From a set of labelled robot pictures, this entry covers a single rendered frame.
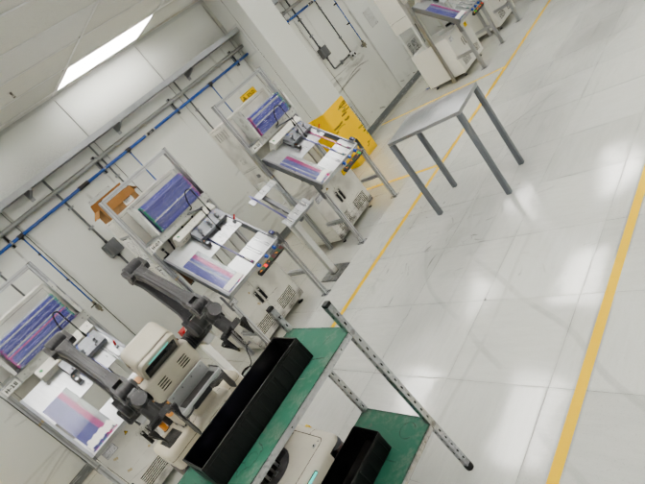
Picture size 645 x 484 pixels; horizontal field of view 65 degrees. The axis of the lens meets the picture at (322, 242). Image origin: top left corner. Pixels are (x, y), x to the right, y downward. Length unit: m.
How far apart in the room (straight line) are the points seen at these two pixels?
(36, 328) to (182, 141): 3.15
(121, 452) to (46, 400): 0.65
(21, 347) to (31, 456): 1.86
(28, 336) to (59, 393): 0.46
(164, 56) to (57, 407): 4.34
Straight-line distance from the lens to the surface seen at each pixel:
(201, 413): 2.55
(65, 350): 2.26
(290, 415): 1.91
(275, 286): 4.75
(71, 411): 4.06
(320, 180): 4.90
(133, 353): 2.35
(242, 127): 5.23
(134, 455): 4.31
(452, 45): 7.78
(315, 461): 2.83
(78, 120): 6.19
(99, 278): 5.85
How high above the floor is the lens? 1.92
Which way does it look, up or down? 19 degrees down
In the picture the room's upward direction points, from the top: 40 degrees counter-clockwise
